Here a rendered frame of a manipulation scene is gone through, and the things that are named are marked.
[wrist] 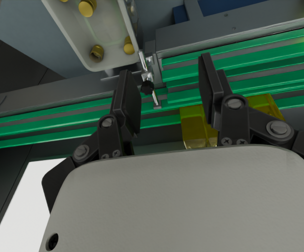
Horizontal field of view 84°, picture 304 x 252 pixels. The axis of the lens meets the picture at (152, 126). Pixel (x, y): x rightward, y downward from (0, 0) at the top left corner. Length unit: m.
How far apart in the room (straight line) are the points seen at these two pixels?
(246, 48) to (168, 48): 0.18
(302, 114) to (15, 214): 1.02
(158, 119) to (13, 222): 0.58
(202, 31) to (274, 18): 0.16
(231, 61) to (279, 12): 0.18
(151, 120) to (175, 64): 0.20
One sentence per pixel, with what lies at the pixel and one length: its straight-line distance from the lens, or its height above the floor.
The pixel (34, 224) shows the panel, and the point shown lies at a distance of 0.72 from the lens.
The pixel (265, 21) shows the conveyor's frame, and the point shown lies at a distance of 0.52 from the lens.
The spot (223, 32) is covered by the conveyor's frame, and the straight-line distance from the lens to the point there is 0.49.
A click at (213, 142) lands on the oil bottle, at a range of 0.41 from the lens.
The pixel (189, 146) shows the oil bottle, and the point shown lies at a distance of 0.41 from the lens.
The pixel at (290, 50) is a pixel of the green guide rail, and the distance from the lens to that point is 0.46.
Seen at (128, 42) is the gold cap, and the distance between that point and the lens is 0.53.
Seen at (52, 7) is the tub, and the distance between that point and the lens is 0.52.
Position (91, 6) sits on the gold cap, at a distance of 0.51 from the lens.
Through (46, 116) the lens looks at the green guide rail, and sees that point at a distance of 0.67.
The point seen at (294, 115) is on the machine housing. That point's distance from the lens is 0.73.
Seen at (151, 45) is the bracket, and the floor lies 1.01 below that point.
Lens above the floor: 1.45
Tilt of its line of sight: 36 degrees down
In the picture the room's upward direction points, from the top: 180 degrees counter-clockwise
